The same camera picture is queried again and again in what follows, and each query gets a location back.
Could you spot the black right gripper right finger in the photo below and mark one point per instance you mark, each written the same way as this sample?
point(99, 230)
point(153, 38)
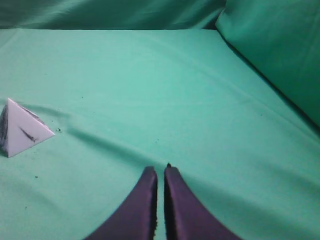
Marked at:
point(186, 218)

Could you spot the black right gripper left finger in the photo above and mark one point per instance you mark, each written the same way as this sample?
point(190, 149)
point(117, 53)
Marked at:
point(136, 217)

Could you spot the green table cloth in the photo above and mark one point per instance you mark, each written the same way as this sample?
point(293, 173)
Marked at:
point(120, 100)

